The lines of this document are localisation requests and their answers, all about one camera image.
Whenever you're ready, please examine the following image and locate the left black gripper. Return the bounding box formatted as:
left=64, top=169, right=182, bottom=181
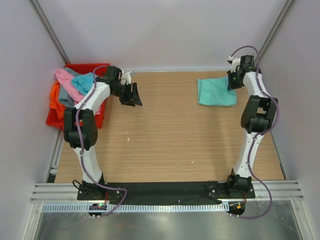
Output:
left=111, top=82, right=142, bottom=107

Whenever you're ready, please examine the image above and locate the teal green t shirt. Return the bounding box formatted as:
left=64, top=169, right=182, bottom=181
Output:
left=197, top=76, right=237, bottom=107

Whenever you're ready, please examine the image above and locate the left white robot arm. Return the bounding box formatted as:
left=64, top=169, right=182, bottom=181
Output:
left=64, top=66, right=143, bottom=200

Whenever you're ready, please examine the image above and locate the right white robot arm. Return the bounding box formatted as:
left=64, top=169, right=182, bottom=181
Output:
left=225, top=55, right=278, bottom=198

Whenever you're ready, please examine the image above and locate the sky blue t shirt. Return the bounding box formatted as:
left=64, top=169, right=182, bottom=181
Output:
left=71, top=72, right=96, bottom=96

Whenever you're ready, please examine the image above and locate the grey t shirt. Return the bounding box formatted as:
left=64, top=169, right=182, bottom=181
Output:
left=55, top=67, right=84, bottom=107

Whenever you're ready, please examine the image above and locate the pink t shirt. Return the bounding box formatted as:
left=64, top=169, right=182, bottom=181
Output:
left=54, top=67, right=94, bottom=107

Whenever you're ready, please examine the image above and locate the orange t shirt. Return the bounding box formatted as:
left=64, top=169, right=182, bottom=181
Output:
left=49, top=81, right=66, bottom=120

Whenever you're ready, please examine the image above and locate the red plastic bin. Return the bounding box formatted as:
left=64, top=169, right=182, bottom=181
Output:
left=45, top=63, right=112, bottom=130

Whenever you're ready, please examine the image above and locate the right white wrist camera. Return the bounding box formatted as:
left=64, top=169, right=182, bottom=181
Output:
left=227, top=56, right=241, bottom=73

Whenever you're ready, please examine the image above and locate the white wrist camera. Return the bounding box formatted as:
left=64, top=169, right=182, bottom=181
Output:
left=227, top=56, right=241, bottom=73
left=120, top=71, right=132, bottom=85

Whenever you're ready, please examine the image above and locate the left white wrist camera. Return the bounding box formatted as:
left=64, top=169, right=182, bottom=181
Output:
left=120, top=71, right=132, bottom=85

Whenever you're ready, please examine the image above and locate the right corner aluminium post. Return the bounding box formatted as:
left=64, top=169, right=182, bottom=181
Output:
left=256, top=0, right=297, bottom=66

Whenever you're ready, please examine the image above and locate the corner aluminium post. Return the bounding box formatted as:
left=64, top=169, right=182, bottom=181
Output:
left=256, top=0, right=297, bottom=66
left=29, top=0, right=71, bottom=65

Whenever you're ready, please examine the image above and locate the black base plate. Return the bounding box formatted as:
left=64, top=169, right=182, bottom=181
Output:
left=77, top=180, right=256, bottom=206

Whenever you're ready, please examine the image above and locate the slotted cable duct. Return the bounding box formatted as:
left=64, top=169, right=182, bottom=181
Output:
left=41, top=202, right=229, bottom=214

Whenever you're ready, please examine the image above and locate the aluminium frame rail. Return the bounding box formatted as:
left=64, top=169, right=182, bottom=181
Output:
left=29, top=182, right=81, bottom=203

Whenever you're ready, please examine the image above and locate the left corner aluminium post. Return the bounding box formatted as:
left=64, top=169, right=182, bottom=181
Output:
left=29, top=0, right=71, bottom=65

